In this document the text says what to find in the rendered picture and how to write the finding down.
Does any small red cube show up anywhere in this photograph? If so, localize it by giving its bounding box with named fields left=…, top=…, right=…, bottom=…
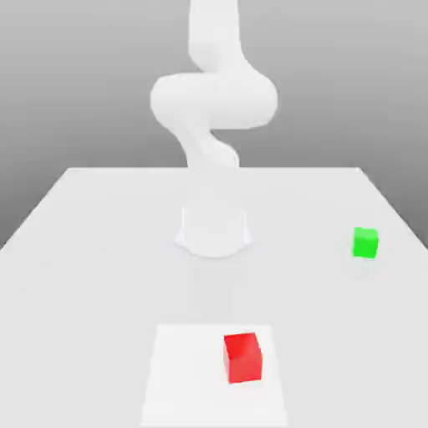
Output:
left=222, top=331, right=264, bottom=385

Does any small green cube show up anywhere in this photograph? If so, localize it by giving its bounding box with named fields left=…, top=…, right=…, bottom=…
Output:
left=351, top=227, right=380, bottom=260

